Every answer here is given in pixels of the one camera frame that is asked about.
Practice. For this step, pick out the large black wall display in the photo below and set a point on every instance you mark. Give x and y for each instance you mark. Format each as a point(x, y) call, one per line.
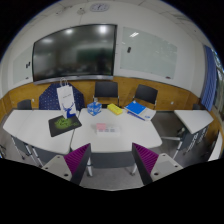
point(75, 53)

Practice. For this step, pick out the black whiteboard eraser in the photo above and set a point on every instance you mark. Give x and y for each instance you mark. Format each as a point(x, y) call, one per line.
point(129, 49)

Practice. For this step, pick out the black whiteboard magnets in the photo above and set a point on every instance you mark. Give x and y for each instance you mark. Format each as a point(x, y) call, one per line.
point(28, 65)

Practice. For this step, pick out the navy dotted chair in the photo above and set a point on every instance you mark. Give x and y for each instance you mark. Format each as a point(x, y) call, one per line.
point(48, 98)

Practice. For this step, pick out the white side table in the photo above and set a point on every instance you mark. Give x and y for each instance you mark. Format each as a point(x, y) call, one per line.
point(195, 120)

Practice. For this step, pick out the white paper bag blue deer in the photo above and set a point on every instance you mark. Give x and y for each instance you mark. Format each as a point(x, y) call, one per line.
point(66, 98)

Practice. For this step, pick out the small glass whiteboard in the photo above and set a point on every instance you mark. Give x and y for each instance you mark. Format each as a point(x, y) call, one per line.
point(20, 66)

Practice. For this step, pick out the dark grey chair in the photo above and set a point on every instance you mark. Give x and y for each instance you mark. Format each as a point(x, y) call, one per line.
point(24, 104)

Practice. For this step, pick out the round ceiling smoke detector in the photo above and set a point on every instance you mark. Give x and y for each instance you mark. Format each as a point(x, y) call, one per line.
point(81, 11)

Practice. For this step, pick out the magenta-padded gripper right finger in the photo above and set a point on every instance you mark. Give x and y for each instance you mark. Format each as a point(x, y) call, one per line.
point(145, 160)

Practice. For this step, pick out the white power strip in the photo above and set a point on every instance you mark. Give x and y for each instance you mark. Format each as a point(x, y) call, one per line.
point(110, 131)

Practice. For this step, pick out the blue tissue box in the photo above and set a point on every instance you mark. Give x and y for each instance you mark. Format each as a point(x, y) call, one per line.
point(94, 108)

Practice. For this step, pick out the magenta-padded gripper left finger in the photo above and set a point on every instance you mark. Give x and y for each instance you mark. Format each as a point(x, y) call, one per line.
point(78, 160)

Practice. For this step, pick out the black office chair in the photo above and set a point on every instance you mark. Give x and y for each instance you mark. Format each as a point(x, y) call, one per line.
point(106, 90)
point(145, 93)

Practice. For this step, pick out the yellow box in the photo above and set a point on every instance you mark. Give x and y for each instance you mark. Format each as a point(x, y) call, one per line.
point(114, 109)

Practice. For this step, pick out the large glass whiteboard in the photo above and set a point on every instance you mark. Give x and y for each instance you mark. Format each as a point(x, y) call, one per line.
point(148, 53)

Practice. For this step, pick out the pink charger block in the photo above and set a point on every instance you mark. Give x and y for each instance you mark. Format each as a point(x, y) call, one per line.
point(100, 126)

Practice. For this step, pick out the blue curtain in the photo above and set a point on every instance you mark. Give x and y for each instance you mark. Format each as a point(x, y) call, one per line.
point(209, 78)

